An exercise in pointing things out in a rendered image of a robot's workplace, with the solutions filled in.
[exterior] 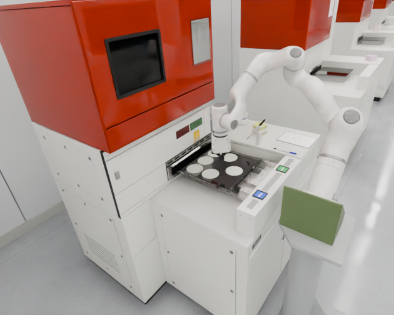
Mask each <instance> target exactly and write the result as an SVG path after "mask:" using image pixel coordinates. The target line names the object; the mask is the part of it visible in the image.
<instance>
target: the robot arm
mask: <svg viewBox="0 0 394 315"><path fill-rule="evenodd" d="M305 59H306V55H305V52H304V50H303V49H302V48H300V47H298V46H288V47H285V48H283V49H281V50H279V51H275V52H263V53H260V54H258V55H256V56H255V57H254V58H253V59H252V61H251V62H250V63H249V65H248V66H247V68H246V69H245V70H244V71H243V73H242V74H241V76H240V77H239V78H238V80H237V81H236V82H235V84H234V85H233V87H232V88H231V90H230V98H231V99H232V100H234V102H235V107H234V109H233V110H232V112H231V114H229V113H228V105H227V104H225V103H216V104H213V105H212V106H211V117H212V130H213V131H212V134H213V135H212V140H211V148H212V151H211V153H212V154H216V155H217V156H218V158H219V161H220V163H221V162H222V163H223V161H224V160H225V159H224V156H225V155H226V154H227V153H230V152H231V144H230V135H229V134H228V131H232V130H234V129H235V128H236V127H237V126H238V125H239V123H240V122H241V121H242V119H243V118H244V116H245V114H246V102H245V98H246V97H247V95H248V94H249V92H250V91H251V90H252V89H253V87H254V86H255V84H256V83H257V82H258V81H259V79H260V77H262V75H263V74H264V73H266V72H268V71H272V70H274V69H276V68H278V67H282V66H283V77H284V79H285V80H286V82H287V83H288V84H289V85H290V86H292V87H294V88H296V89H297V90H299V91H300V92H301V93H302V94H303V95H304V96H305V97H306V98H307V100H308V101H309V102H310V103H311V105H312V106H313V108H314V109H315V111H316V113H317V115H318V117H319V119H320V121H321V123H322V125H323V127H324V129H325V131H326V133H327V135H326V138H325V140H324V143H323V145H322V147H321V150H320V153H319V155H318V158H317V160H316V164H315V167H314V169H313V172H312V174H311V177H310V180H309V183H308V185H307V188H306V191H305V190H301V189H298V190H300V191H303V192H306V193H309V194H312V195H315V196H318V197H321V198H324V199H328V200H331V201H334V202H336V203H337V202H338V200H339V198H340V196H337V195H336V192H337V189H338V186H339V184H340V181H341V177H342V175H343V172H344V170H345V166H346V164H347V161H348V158H349V155H350V153H351V151H352V149H353V147H354V146H355V144H356V142H357V140H358V138H359V135H360V133H361V130H362V129H363V124H364V117H363V114H362V112H361V111H360V110H359V109H357V108H355V107H344V108H343V109H340V108H339V107H338V105H337V103H336V101H335V98H334V97H333V95H332V93H331V92H330V90H329V89H328V88H327V87H326V86H325V85H324V83H323V82H322V81H321V80H320V79H319V78H317V77H315V76H311V75H309V74H308V73H307V72H306V71H305V69H304V65H305ZM220 153H222V155H221V154H220Z"/></svg>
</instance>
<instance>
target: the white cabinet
mask: <svg viewBox="0 0 394 315"><path fill-rule="evenodd" d="M317 156H318V155H316V157H315V158H314V160H313V161H312V162H311V164H310V165H309V166H308V167H307V169H306V170H305V171H304V173H303V174H302V175H301V177H300V178H299V180H298V182H297V183H296V184H295V186H294V187H293V188H294V189H301V190H305V191H306V188H307V185H308V183H309V180H310V177H311V174H312V172H313V169H314V167H315V164H316V160H317ZM150 201H151V207H152V211H153V217H154V223H155V226H156V232H157V236H158V242H159V248H160V252H161V258H162V262H163V267H164V273H165V277H166V281H167V282H168V283H170V285H172V286H173V287H175V288H176V289H177V290H179V291H181V292H182V293H183V294H185V295H186V296H188V297H189V298H190V299H192V300H193V301H194V302H196V303H198V304H199V305H200V306H202V307H203V308H205V309H206V310H207V311H209V312H210V313H211V314H213V315H257V314H258V312H259V310H260V309H261V307H262V305H263V303H264V302H265V300H266V298H267V297H268V295H269V293H270V291H271V290H272V288H273V286H274V285H275V282H276V281H277V279H278V278H279V276H280V274H281V272H282V270H283V269H284V267H285V266H286V264H287V262H288V260H289V258H290V254H291V247H290V245H289V243H288V241H287V240H286V238H285V235H284V234H283V232H282V230H281V228H280V226H279V224H278V221H279V219H280V215H281V204H282V203H281V204H280V206H279V207H278V209H277V210H276V211H275V212H274V214H273V215H272V217H270V219H269V220H268V222H267V223H266V224H265V226H264V227H263V229H262V230H261V231H260V232H259V234H258V235H257V237H255V239H254V240H253V242H252V243H251V244H250V246H249V247H248V248H246V247H244V246H242V245H240V244H238V243H236V242H234V241H232V240H230V239H228V238H226V237H224V236H222V235H220V234H218V233H216V232H214V231H212V230H210V229H208V228H206V227H204V226H202V225H200V224H198V223H196V222H194V221H192V220H190V219H188V218H186V217H184V216H182V215H180V214H178V213H176V212H174V211H172V210H170V209H168V208H166V207H164V206H162V205H160V204H158V203H156V202H154V201H152V200H150Z"/></svg>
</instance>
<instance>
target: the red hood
mask: <svg viewBox="0 0 394 315"><path fill-rule="evenodd" d="M0 43H1V46H2V48H3V51H4V53H5V56H6V59H7V60H8V63H9V66H10V68H11V71H12V73H13V76H14V78H15V81H16V84H17V85H18V88H19V91H20V93H21V96H22V98H23V101H24V103H25V106H26V109H27V110H28V113H29V116H30V118H31V120H32V122H34V123H37V124H40V125H42V126H44V127H46V128H49V129H52V130H53V131H56V132H58V133H61V134H63V135H65V136H68V137H71V138H73V139H75V140H78V141H80V142H82V143H85V144H87V145H90V146H92V147H94V148H97V149H99V150H102V151H104V152H106V153H109V154H111V153H113V152H115V151H117V150H119V149H121V148H123V147H124V146H126V145H128V144H130V143H132V142H134V141H135V140H137V139H139V138H141V137H143V136H145V135H147V134H149V133H151V132H153V131H155V130H156V129H158V128H160V127H162V126H164V125H166V124H168V123H170V122H171V121H174V120H175V119H177V118H179V117H181V116H183V115H185V114H187V113H188V112H190V111H192V110H194V109H196V108H198V107H200V106H202V105H204V104H206V103H208V102H209V101H211V100H213V99H214V98H215V90H214V73H213V42H212V25H211V0H56V1H43V2H30V3H22V4H10V5H2V6H0Z"/></svg>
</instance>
